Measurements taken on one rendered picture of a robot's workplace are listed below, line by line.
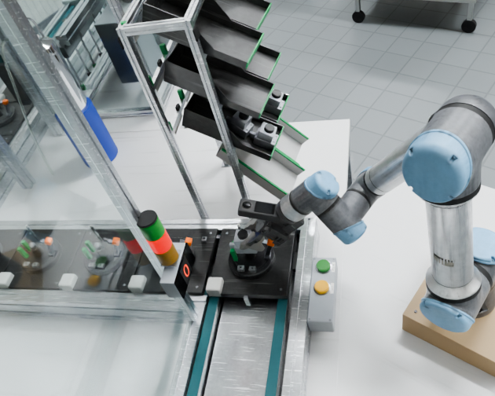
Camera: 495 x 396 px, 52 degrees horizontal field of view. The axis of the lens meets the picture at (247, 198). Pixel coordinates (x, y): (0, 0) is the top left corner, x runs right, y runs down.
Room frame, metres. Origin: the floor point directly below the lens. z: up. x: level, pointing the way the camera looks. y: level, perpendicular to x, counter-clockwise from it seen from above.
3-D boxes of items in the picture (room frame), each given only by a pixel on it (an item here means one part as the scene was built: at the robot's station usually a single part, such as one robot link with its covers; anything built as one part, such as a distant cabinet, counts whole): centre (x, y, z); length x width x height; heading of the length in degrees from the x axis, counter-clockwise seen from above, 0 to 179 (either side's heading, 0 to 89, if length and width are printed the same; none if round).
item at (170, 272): (0.78, 0.23, 1.29); 0.12 x 0.05 x 0.25; 157
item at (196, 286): (1.01, 0.28, 1.01); 0.24 x 0.24 x 0.13; 67
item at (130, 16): (1.30, 0.02, 1.26); 0.36 x 0.21 x 0.80; 157
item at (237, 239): (0.92, 0.05, 1.07); 0.08 x 0.04 x 0.07; 67
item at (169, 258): (0.78, 0.23, 1.28); 0.05 x 0.05 x 0.05
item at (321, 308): (0.75, -0.12, 0.93); 0.21 x 0.07 x 0.06; 157
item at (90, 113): (1.78, 0.55, 0.99); 0.16 x 0.16 x 0.27
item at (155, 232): (0.78, 0.23, 1.38); 0.05 x 0.05 x 0.05
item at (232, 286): (0.91, 0.04, 0.96); 0.24 x 0.24 x 0.02; 67
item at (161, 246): (0.78, 0.23, 1.33); 0.05 x 0.05 x 0.05
